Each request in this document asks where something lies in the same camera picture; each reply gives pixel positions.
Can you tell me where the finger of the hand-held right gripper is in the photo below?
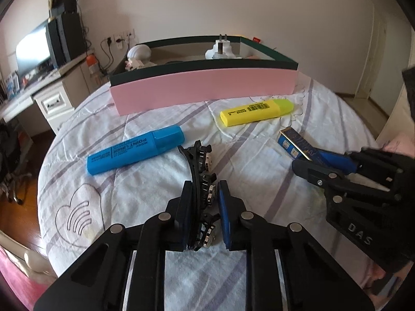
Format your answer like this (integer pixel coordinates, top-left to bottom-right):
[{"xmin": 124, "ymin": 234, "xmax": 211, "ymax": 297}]
[
  {"xmin": 316, "ymin": 147, "xmax": 406, "ymax": 174},
  {"xmin": 291, "ymin": 158, "xmax": 393, "ymax": 202}
]

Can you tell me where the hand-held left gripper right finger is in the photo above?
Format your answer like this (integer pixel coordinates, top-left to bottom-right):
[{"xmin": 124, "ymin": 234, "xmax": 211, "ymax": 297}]
[{"xmin": 217, "ymin": 180, "xmax": 372, "ymax": 311}]

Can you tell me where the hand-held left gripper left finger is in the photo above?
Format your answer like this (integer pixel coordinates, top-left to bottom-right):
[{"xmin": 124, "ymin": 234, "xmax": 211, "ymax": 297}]
[{"xmin": 34, "ymin": 180, "xmax": 197, "ymax": 311}]

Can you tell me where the blue card box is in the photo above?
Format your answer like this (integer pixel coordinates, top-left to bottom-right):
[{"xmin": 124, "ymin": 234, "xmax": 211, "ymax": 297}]
[{"xmin": 277, "ymin": 128, "xmax": 325, "ymax": 162}]

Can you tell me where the black hair clip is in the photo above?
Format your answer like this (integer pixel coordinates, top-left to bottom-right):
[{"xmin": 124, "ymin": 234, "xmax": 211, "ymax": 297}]
[{"xmin": 177, "ymin": 140, "xmax": 217, "ymax": 251}]

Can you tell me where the pink storage box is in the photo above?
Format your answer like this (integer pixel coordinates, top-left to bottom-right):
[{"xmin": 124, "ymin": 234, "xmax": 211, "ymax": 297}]
[{"xmin": 109, "ymin": 35, "xmax": 299, "ymax": 116}]

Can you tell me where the white striped bedspread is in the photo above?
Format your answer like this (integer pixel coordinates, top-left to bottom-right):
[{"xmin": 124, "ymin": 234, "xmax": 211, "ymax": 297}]
[{"xmin": 37, "ymin": 78, "xmax": 390, "ymax": 311}]

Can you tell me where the pink plastic bag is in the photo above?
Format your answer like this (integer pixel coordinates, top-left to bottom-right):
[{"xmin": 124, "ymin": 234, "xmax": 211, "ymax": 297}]
[{"xmin": 376, "ymin": 136, "xmax": 415, "ymax": 158}]

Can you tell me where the yellow highlighter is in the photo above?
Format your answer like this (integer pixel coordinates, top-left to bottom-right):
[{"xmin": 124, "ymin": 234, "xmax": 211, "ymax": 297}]
[{"xmin": 220, "ymin": 99, "xmax": 295, "ymax": 128}]

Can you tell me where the blue highlighter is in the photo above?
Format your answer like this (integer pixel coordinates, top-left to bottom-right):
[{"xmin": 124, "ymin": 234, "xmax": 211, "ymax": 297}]
[{"xmin": 86, "ymin": 125, "xmax": 185, "ymax": 176}]

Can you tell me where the white door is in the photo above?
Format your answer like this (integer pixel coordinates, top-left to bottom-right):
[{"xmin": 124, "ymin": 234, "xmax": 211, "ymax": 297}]
[{"xmin": 357, "ymin": 0, "xmax": 390, "ymax": 101}]

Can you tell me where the white plug-in device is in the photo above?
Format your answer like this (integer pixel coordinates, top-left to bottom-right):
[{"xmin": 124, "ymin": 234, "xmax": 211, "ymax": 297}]
[{"xmin": 205, "ymin": 34, "xmax": 242, "ymax": 59}]

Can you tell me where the white drawer cabinet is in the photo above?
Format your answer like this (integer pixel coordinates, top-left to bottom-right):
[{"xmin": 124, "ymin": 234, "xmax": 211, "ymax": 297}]
[{"xmin": 34, "ymin": 68, "xmax": 112, "ymax": 135}]

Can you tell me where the white shell figure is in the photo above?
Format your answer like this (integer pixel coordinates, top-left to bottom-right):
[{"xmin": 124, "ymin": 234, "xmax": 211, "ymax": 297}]
[{"xmin": 125, "ymin": 45, "xmax": 152, "ymax": 70}]

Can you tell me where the orange lid bottle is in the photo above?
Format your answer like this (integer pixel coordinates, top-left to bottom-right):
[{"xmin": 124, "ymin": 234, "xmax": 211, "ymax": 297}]
[{"xmin": 86, "ymin": 53, "xmax": 99, "ymax": 75}]

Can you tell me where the pink cloth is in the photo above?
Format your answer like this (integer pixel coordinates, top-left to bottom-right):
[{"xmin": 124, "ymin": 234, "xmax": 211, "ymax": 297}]
[{"xmin": 0, "ymin": 233, "xmax": 62, "ymax": 311}]

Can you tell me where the dark bag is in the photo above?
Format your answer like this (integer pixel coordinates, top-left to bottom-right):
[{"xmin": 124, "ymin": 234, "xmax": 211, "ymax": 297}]
[{"xmin": 0, "ymin": 121, "xmax": 36, "ymax": 204}]

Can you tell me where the white desk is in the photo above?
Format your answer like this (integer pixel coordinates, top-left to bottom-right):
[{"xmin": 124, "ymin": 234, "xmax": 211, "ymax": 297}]
[{"xmin": 0, "ymin": 53, "xmax": 94, "ymax": 124}]

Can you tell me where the blue white box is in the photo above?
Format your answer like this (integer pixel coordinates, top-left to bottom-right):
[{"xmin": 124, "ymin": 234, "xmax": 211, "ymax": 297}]
[{"xmin": 0, "ymin": 71, "xmax": 20, "ymax": 98}]

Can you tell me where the computer monitor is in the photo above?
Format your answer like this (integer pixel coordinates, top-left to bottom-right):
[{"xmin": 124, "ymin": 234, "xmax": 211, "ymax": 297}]
[{"xmin": 16, "ymin": 19, "xmax": 52, "ymax": 81}]

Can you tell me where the black box on tower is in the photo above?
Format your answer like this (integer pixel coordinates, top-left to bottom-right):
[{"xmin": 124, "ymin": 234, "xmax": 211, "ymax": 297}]
[{"xmin": 49, "ymin": 0, "xmax": 78, "ymax": 17}]

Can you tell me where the black power cable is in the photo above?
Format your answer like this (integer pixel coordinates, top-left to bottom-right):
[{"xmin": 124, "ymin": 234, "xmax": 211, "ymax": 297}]
[{"xmin": 100, "ymin": 37, "xmax": 112, "ymax": 72}]

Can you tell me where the wall socket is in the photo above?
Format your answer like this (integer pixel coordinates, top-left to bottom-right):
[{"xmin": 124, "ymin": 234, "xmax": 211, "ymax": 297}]
[{"xmin": 104, "ymin": 29, "xmax": 137, "ymax": 47}]

